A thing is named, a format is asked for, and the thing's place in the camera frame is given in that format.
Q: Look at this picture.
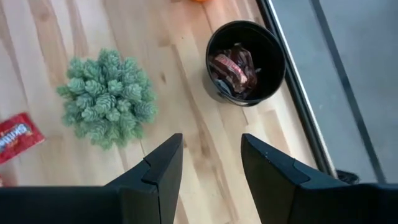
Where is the brown PayDay candy bar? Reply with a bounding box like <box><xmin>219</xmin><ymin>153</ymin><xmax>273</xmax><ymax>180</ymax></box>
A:
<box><xmin>210</xmin><ymin>54</ymin><xmax>249</xmax><ymax>93</ymax></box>
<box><xmin>229</xmin><ymin>42</ymin><xmax>261</xmax><ymax>91</ymax></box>

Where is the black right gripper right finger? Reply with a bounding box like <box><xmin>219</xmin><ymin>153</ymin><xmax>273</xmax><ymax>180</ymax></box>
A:
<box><xmin>241</xmin><ymin>133</ymin><xmax>398</xmax><ymax>224</ymax></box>

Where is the black plastic bucket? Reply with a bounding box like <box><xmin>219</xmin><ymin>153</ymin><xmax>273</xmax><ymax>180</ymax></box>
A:
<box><xmin>203</xmin><ymin>20</ymin><xmax>287</xmax><ymax>108</ymax></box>

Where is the red Skittles candy bag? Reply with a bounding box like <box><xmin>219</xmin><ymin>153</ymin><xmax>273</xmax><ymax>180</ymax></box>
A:
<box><xmin>0</xmin><ymin>111</ymin><xmax>47</xmax><ymax>165</ymax></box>

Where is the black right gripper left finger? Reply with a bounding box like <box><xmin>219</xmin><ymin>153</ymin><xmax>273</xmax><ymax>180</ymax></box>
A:
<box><xmin>0</xmin><ymin>133</ymin><xmax>185</xmax><ymax>224</ymax></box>

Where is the green plant in grey pot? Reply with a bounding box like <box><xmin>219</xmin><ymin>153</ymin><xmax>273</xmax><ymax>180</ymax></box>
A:
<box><xmin>55</xmin><ymin>48</ymin><xmax>159</xmax><ymax>151</ymax></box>

